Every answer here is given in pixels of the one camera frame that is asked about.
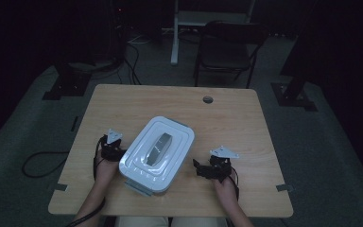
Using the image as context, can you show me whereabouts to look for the person's left hand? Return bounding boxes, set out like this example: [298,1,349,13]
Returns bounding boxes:
[94,150,121,188]

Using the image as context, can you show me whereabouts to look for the person's right hand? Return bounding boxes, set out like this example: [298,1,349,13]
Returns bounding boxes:
[212,174,240,207]

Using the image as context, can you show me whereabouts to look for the grey round stand base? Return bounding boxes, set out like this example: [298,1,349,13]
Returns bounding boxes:
[69,59,121,74]

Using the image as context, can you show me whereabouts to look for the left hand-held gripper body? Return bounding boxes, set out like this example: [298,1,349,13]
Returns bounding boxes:
[99,128,128,163]

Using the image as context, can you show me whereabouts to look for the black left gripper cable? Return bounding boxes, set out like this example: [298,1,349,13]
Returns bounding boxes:
[65,136,108,227]

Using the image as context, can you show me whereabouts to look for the white lid with grey handle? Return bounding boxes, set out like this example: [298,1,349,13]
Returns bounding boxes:
[118,115,196,194]

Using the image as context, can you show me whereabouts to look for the clear grey storage box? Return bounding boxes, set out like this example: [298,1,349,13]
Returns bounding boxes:
[124,116,191,198]

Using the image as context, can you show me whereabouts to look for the person's beige trousers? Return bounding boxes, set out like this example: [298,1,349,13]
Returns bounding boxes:
[114,216,229,227]

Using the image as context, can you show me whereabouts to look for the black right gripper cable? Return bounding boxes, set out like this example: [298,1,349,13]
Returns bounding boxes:
[229,168,241,202]

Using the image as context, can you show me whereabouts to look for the black cable loop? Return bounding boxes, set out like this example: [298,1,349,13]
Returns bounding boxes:
[22,150,71,179]

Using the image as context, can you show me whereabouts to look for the black folding chair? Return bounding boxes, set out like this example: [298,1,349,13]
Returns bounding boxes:
[192,20,270,89]

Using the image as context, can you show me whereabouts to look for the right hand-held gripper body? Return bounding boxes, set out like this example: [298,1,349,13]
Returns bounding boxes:
[210,145,240,183]

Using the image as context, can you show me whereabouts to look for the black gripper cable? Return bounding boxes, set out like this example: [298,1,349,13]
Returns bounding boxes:
[65,136,108,227]
[229,168,241,202]

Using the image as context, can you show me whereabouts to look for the white desk frame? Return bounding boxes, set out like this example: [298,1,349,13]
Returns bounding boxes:
[170,0,256,66]

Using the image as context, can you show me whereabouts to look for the black stand with square base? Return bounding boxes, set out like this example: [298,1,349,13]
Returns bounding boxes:
[270,31,319,112]
[42,61,93,101]

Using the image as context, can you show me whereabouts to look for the bundle of black floor cables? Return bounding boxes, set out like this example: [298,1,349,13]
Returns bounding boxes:
[116,41,144,86]

